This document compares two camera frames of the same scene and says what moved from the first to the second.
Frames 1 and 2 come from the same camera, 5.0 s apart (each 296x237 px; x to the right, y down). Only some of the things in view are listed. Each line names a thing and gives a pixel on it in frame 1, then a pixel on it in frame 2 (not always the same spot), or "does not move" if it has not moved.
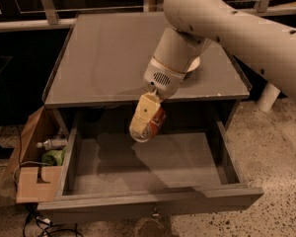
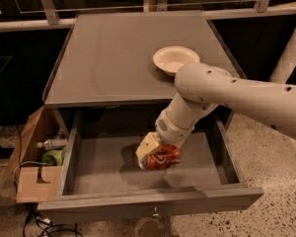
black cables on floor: [47, 226] does not move
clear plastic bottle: [50, 144] does not move
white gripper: [162, 78] → [170, 130]
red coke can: [153, 129] → [164, 157]
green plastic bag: [54, 157] does not move
